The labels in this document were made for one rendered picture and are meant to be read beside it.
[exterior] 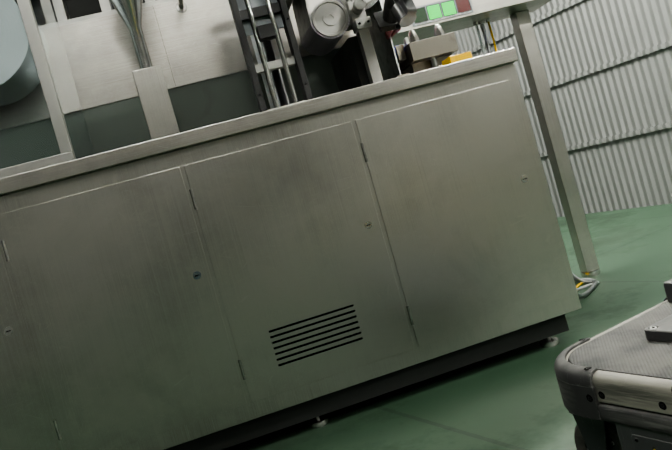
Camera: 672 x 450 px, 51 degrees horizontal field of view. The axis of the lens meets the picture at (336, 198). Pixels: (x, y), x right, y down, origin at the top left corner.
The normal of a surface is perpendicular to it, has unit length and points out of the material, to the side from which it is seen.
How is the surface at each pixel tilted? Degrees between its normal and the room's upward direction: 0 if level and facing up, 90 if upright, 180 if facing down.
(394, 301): 90
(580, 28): 90
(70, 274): 90
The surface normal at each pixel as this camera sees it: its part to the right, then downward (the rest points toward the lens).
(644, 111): -0.85, 0.25
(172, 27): 0.18, -0.04
